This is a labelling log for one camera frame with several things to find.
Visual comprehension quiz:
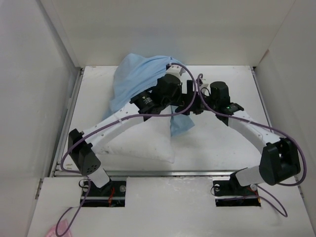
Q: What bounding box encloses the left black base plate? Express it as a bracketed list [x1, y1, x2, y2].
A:
[79, 179, 126, 199]

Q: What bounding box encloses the aluminium front rail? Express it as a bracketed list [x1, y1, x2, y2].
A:
[54, 169, 288, 177]

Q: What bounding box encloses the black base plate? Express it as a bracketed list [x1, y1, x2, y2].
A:
[79, 179, 126, 199]
[213, 180, 257, 197]

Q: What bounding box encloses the white pillow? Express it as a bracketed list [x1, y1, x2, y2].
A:
[96, 106, 196, 164]

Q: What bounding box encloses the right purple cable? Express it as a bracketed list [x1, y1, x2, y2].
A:
[196, 73, 307, 218]

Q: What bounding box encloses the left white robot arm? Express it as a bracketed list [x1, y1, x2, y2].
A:
[68, 65, 183, 196]

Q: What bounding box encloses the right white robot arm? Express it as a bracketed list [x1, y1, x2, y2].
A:
[185, 78, 307, 195]

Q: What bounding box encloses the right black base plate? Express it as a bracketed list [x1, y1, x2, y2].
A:
[213, 180, 257, 197]

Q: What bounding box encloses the light blue pillowcase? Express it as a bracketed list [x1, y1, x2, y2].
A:
[101, 53, 196, 138]

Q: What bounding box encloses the pink plastic bag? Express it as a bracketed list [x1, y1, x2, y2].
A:
[45, 219, 72, 237]

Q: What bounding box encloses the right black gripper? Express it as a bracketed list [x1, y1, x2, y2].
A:
[176, 90, 219, 115]

